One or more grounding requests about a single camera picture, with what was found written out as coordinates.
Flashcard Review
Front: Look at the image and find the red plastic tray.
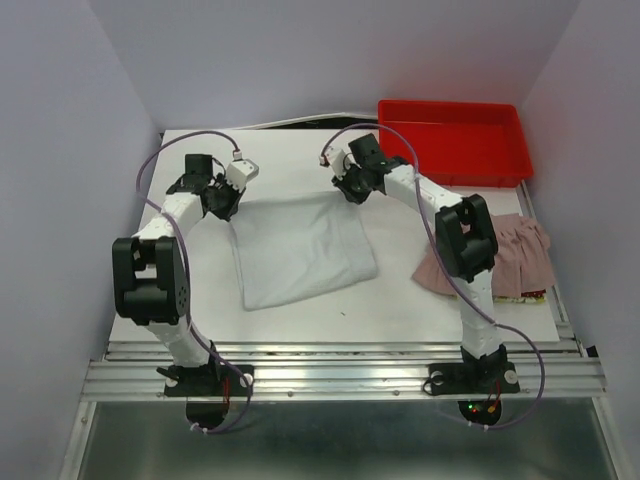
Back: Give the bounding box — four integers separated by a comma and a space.
378, 99, 534, 188

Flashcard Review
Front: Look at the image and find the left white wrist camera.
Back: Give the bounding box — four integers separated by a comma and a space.
225, 159, 259, 192

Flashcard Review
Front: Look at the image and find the yellow green skirt underneath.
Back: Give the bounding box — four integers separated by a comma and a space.
493, 290, 547, 304

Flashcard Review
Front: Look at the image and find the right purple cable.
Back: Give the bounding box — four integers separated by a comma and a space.
319, 124, 546, 432

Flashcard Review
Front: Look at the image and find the aluminium rail frame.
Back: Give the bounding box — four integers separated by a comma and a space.
59, 184, 621, 480

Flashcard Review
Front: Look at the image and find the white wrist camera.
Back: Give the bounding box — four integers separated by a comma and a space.
327, 148, 350, 180
225, 159, 259, 192

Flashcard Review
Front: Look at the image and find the white skirt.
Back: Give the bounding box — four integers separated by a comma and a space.
231, 192, 378, 311

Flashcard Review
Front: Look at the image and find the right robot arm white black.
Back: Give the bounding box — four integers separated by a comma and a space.
319, 134, 502, 390

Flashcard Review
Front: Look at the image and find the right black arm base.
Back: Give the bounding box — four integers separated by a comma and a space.
422, 345, 520, 429

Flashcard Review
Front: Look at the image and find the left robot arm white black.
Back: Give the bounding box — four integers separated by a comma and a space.
112, 153, 259, 394

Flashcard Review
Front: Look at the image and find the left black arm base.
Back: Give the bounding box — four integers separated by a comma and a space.
156, 364, 255, 435

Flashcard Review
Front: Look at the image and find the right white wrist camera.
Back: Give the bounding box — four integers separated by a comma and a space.
327, 148, 350, 180

